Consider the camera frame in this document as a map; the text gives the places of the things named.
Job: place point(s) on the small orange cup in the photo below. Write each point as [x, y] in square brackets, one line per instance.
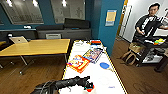
[90, 88]

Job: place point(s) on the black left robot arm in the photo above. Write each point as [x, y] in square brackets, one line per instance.
[53, 86]

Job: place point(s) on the white open laptop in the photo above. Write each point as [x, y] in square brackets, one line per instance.
[19, 40]

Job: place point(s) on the orange board game box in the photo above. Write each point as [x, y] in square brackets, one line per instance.
[78, 64]

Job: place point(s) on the shallow blue plastic bowl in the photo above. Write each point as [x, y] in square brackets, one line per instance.
[104, 66]

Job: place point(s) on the purple colourful game box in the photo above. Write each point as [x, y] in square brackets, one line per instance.
[93, 55]

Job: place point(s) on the colourful snack box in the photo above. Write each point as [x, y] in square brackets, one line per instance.
[95, 42]

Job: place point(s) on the dark grey sofa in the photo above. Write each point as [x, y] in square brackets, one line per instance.
[63, 34]

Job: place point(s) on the long wooden office table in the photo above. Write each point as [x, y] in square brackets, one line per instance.
[36, 46]

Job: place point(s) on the black wheeled cart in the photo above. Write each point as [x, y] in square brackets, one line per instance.
[151, 53]

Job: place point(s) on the yellow framed pillar notice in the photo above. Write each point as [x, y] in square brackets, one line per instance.
[111, 18]

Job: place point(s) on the interior glass window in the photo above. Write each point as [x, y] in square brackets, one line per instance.
[23, 11]
[68, 10]

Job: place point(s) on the orange wooden door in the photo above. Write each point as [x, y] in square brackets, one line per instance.
[123, 20]

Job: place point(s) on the person in dark shirt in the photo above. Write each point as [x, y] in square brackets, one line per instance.
[145, 25]

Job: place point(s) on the yellow green ball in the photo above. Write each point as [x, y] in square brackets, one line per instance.
[159, 41]

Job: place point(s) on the black office chair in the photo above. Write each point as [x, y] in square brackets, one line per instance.
[10, 38]

